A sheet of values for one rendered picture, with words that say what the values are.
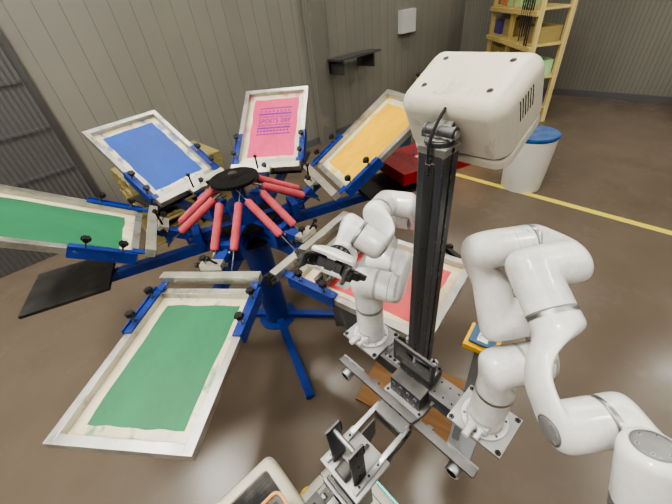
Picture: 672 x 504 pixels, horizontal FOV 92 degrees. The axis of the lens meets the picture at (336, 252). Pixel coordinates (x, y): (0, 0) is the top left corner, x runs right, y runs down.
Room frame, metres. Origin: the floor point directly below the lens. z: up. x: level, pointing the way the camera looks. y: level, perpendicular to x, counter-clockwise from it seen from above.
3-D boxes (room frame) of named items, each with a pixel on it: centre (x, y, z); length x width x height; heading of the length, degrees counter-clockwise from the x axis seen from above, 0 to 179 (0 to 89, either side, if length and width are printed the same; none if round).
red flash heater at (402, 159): (2.41, -0.76, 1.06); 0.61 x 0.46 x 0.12; 109
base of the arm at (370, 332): (0.75, -0.08, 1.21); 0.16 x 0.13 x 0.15; 128
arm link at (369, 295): (0.75, -0.10, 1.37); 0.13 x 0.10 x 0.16; 62
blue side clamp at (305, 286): (1.20, 0.15, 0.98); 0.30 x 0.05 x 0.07; 49
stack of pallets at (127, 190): (3.95, 1.93, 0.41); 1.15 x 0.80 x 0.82; 128
